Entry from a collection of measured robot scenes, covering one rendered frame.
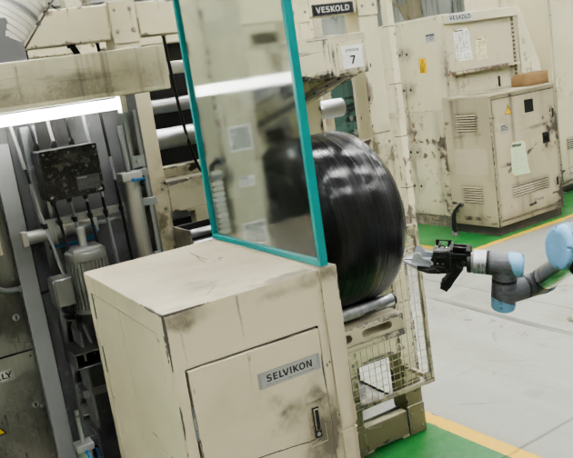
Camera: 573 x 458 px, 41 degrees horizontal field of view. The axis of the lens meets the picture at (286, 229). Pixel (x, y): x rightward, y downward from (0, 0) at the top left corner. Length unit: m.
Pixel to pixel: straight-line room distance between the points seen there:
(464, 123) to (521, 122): 0.50
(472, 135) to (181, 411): 5.72
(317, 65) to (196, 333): 1.44
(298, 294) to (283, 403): 0.23
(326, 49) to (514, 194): 4.56
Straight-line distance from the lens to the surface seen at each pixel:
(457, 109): 7.09
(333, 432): 1.72
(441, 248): 2.39
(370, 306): 2.49
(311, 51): 2.72
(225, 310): 1.51
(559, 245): 2.09
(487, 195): 7.01
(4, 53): 2.36
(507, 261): 2.38
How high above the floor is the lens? 1.67
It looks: 11 degrees down
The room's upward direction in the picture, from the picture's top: 8 degrees counter-clockwise
